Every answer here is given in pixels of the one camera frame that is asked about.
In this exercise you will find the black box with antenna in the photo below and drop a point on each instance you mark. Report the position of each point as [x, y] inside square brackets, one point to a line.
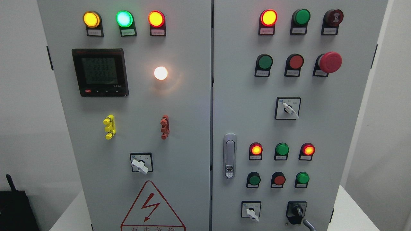
[16, 212]

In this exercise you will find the yellow terminal connector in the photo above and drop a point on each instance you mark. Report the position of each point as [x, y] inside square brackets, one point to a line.
[110, 127]

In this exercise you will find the white selector switch left door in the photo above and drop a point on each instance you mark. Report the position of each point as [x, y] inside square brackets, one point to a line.
[141, 162]

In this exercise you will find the red electrical warning sticker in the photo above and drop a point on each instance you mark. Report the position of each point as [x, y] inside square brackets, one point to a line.
[151, 212]

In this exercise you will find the silver door lock handle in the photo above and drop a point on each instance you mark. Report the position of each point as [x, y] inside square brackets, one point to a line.
[229, 151]

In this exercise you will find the red terminal connector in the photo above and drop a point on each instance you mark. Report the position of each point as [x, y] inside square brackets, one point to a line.
[165, 129]

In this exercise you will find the red lit indicator light left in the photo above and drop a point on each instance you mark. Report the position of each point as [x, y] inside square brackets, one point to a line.
[157, 23]

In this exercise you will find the white selector switch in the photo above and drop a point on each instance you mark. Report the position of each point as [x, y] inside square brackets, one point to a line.
[251, 210]
[287, 108]

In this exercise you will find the grey cabinet door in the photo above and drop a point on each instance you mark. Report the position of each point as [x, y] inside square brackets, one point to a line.
[245, 105]
[181, 162]

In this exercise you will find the dark red buzzer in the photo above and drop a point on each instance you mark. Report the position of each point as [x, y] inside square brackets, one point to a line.
[331, 21]

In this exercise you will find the yellow indicator light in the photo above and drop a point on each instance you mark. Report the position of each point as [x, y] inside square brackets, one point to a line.
[93, 23]

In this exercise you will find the red lit indicator top right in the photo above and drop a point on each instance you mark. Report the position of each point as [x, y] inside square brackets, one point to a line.
[267, 22]

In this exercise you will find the grey left cabinet door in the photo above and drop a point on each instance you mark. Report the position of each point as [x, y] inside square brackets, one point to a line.
[181, 162]

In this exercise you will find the green indicator lower middle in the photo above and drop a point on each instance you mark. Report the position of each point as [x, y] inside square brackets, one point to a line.
[281, 152]

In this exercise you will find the grey right cabinet door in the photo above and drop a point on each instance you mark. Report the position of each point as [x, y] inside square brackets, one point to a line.
[245, 105]

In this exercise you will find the red push button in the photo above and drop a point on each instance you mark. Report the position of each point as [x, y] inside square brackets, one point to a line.
[278, 180]
[293, 65]

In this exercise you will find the white lit indicator light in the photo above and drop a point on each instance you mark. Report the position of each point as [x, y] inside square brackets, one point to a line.
[160, 73]

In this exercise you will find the bright green push button lower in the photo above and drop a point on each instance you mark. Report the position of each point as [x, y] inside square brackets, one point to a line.
[301, 180]

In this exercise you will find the red emergency stop button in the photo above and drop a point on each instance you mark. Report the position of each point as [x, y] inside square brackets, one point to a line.
[327, 63]

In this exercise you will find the green indicator top right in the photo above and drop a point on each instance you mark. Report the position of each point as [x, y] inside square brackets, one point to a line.
[299, 22]

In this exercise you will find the white selector switch upper right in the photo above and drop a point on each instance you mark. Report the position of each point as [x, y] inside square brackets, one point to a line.
[287, 108]

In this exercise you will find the green lit indicator light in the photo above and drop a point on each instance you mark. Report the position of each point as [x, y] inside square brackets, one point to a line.
[126, 23]

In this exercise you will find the red lit indicator lower left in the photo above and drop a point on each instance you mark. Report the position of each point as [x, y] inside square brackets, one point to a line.
[255, 151]

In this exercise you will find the black knob selector switch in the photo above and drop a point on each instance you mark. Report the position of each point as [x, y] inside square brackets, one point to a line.
[295, 212]

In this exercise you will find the green push button upper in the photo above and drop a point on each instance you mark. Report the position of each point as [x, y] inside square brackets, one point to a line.
[263, 66]

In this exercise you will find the white selector switch bottom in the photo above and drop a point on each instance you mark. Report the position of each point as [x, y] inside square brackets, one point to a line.
[251, 210]

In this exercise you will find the black digital power meter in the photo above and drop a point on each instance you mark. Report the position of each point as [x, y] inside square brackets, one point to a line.
[101, 72]

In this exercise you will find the red push button upper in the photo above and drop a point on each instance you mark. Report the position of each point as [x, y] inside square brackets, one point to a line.
[293, 65]

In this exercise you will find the red lit indicator lower right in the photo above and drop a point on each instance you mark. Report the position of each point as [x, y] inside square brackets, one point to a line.
[307, 151]

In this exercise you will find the red push button lower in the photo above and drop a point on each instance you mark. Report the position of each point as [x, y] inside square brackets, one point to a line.
[278, 180]

